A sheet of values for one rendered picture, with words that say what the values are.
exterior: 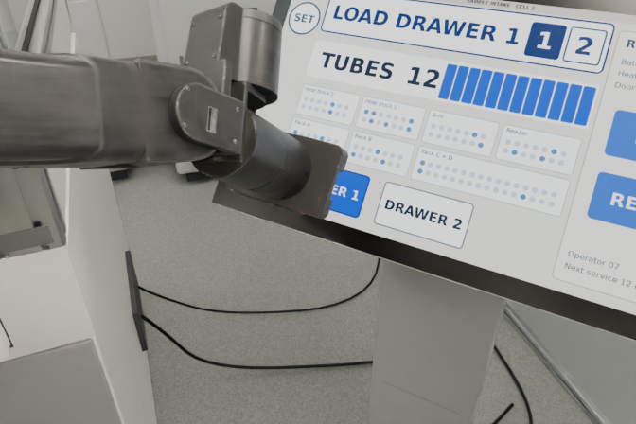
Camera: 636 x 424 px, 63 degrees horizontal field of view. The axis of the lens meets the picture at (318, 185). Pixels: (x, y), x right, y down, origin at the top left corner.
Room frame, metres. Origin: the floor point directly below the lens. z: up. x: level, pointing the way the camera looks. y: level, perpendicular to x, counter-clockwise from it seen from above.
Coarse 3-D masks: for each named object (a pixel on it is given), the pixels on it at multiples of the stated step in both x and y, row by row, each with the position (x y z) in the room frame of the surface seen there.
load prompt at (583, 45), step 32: (352, 0) 0.62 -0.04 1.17; (384, 0) 0.60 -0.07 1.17; (416, 0) 0.59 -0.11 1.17; (352, 32) 0.59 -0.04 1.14; (384, 32) 0.58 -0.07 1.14; (416, 32) 0.56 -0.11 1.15; (448, 32) 0.55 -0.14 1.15; (480, 32) 0.54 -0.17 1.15; (512, 32) 0.53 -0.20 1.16; (544, 32) 0.52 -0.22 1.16; (576, 32) 0.51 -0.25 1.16; (608, 32) 0.50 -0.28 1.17; (544, 64) 0.49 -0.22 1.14; (576, 64) 0.48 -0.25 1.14
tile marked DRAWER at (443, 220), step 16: (384, 192) 0.46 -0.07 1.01; (400, 192) 0.45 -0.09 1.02; (416, 192) 0.45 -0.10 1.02; (432, 192) 0.44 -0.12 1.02; (384, 208) 0.44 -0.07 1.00; (400, 208) 0.44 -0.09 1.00; (416, 208) 0.43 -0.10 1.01; (432, 208) 0.43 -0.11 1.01; (448, 208) 0.42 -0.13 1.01; (464, 208) 0.42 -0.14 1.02; (384, 224) 0.43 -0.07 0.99; (400, 224) 0.43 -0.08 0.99; (416, 224) 0.42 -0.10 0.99; (432, 224) 0.42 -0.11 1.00; (448, 224) 0.41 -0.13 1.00; (464, 224) 0.41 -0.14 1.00; (432, 240) 0.41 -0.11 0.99; (448, 240) 0.40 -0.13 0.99; (464, 240) 0.40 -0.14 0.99
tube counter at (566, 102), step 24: (408, 72) 0.54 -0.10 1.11; (432, 72) 0.53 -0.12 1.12; (456, 72) 0.52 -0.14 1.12; (480, 72) 0.51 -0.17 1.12; (504, 72) 0.50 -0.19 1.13; (432, 96) 0.51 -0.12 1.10; (456, 96) 0.50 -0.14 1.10; (480, 96) 0.49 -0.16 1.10; (504, 96) 0.49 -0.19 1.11; (528, 96) 0.48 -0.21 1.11; (552, 96) 0.47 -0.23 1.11; (576, 96) 0.46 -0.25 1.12; (552, 120) 0.45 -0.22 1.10; (576, 120) 0.45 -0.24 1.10
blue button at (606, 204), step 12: (600, 180) 0.40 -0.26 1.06; (612, 180) 0.40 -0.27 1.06; (624, 180) 0.40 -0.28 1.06; (600, 192) 0.40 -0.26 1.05; (612, 192) 0.39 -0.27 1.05; (624, 192) 0.39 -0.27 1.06; (600, 204) 0.39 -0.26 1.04; (612, 204) 0.39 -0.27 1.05; (624, 204) 0.38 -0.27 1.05; (588, 216) 0.38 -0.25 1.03; (600, 216) 0.38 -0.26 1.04; (612, 216) 0.38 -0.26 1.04; (624, 216) 0.38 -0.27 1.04
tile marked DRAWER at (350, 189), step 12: (336, 180) 0.48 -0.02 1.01; (348, 180) 0.48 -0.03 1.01; (360, 180) 0.47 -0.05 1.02; (336, 192) 0.47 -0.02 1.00; (348, 192) 0.47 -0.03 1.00; (360, 192) 0.46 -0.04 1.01; (336, 204) 0.46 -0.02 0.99; (348, 204) 0.46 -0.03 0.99; (360, 204) 0.45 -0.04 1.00; (348, 216) 0.45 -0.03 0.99
